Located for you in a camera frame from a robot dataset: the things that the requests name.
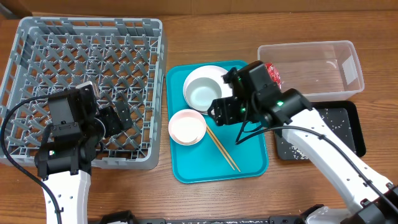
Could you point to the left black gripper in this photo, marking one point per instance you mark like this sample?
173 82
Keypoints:
116 124

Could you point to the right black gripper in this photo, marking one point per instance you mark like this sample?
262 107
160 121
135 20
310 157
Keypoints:
224 109

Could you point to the grey-green bowl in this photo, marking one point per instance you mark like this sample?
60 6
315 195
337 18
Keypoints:
201 92

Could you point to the red snack wrapper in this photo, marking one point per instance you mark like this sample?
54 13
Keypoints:
274 74

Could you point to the pink-white small bowl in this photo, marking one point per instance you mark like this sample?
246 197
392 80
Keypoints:
187 127

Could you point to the pile of white rice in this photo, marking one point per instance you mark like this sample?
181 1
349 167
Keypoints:
336 119

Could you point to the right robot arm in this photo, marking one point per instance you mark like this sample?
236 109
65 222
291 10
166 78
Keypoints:
369 196

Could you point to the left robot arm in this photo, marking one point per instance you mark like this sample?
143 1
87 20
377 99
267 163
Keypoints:
66 151

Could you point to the grey dishwasher rack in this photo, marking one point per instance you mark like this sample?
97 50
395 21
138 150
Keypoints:
124 57

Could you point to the wooden chopstick upper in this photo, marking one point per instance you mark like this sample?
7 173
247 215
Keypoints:
224 149

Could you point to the wooden chopstick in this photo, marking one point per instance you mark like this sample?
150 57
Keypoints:
221 152
224 149

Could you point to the wooden chopstick lower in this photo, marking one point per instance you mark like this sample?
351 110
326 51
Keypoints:
221 152

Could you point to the white round plate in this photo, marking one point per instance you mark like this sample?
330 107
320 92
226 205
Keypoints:
213 72

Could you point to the teal plastic tray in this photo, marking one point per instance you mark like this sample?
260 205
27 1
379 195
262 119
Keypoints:
203 161

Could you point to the clear plastic bin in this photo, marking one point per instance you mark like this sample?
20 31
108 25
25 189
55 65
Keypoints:
321 71

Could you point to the black rectangular tray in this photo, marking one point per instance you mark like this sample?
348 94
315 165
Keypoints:
353 120

